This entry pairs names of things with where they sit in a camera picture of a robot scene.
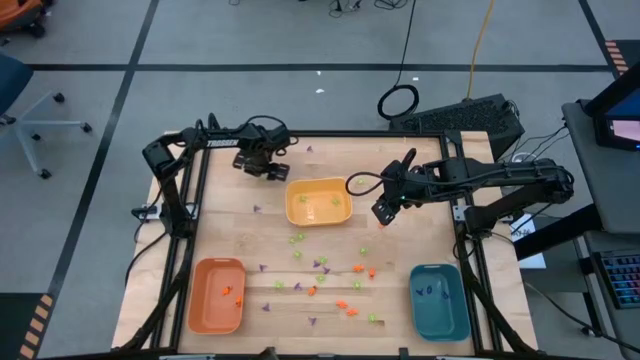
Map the yellow plastic bin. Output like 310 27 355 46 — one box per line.
284 176 354 228

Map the white paper label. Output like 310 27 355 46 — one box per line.
508 212 547 270

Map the black orange striped floor mat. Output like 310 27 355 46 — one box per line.
0 292 55 360
602 38 640 81

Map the long black cable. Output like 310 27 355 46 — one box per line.
375 0 421 121

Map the black monitor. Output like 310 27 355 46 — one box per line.
584 62 640 152

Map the black desk leg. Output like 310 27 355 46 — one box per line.
513 203 604 261

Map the orange chair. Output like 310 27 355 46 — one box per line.
0 0 55 39

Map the grey desk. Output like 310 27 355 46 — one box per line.
562 99 640 236

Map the black cable bundle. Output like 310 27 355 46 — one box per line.
327 0 416 14

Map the blue office chair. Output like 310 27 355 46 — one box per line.
0 52 94 180

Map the long yellow cable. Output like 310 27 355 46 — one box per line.
465 0 497 100

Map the teal plastic bin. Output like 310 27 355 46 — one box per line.
408 263 473 344

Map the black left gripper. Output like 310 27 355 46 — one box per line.
232 121 294 182

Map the grey keyboard shelf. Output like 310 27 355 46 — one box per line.
574 230 640 360

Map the orange plastic bin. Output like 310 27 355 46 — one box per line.
187 256 248 336

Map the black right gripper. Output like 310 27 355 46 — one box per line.
372 148 431 227

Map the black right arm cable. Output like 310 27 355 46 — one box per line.
344 171 389 197

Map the backlit keyboard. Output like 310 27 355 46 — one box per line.
594 248 640 310

